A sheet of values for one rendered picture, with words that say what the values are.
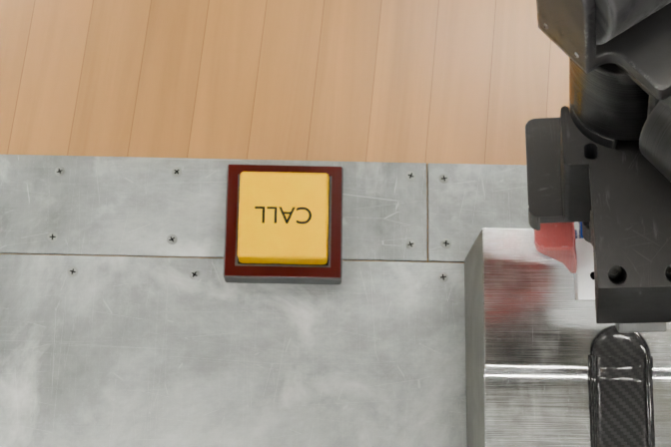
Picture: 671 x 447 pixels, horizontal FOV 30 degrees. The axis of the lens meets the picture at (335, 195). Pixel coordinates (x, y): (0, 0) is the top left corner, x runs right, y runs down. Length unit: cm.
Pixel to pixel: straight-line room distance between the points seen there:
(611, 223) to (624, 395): 22
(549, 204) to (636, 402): 18
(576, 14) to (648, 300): 14
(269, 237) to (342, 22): 18
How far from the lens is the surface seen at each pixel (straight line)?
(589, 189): 63
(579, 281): 74
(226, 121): 90
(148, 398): 86
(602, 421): 79
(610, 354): 79
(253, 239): 83
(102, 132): 91
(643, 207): 60
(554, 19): 56
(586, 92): 60
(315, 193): 84
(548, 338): 78
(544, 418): 78
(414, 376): 86
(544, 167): 67
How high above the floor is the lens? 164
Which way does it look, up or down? 74 degrees down
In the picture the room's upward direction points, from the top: 5 degrees clockwise
